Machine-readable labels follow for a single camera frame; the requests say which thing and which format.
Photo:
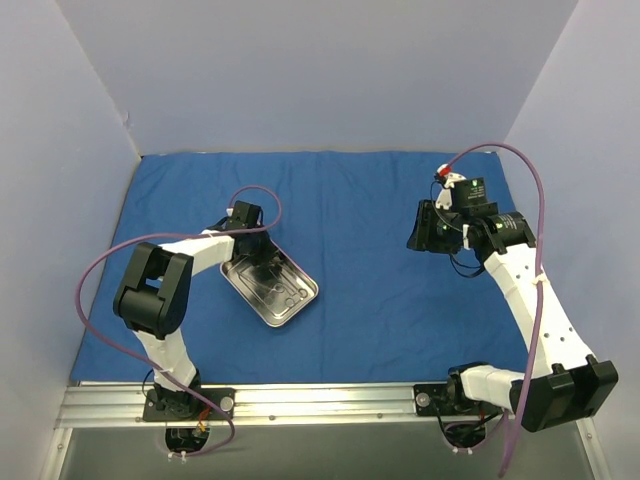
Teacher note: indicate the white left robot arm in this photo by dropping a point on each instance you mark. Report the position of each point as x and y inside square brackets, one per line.
[153, 295]

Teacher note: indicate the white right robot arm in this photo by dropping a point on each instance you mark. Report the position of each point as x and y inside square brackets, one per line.
[563, 381]

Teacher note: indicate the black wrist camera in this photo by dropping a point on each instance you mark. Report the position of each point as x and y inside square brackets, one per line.
[469, 192]
[245, 215]

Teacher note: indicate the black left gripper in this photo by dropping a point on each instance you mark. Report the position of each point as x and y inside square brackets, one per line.
[255, 245]

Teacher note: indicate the steel surgical scissors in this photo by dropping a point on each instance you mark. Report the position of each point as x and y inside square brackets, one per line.
[293, 288]

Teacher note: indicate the blue surgical drape cloth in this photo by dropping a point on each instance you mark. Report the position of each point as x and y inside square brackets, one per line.
[384, 313]

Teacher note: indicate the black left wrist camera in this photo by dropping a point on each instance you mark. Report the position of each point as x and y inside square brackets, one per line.
[245, 215]

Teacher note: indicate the stainless steel instrument tray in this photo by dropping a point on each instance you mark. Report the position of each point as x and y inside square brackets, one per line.
[277, 315]

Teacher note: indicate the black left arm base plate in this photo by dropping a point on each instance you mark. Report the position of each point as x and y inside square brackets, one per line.
[163, 405]

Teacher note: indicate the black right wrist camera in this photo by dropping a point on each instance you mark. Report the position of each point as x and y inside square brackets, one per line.
[469, 192]

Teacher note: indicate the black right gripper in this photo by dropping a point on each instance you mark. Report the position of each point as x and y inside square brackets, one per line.
[420, 226]

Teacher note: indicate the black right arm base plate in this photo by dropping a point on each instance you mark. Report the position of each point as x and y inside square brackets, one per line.
[430, 398]

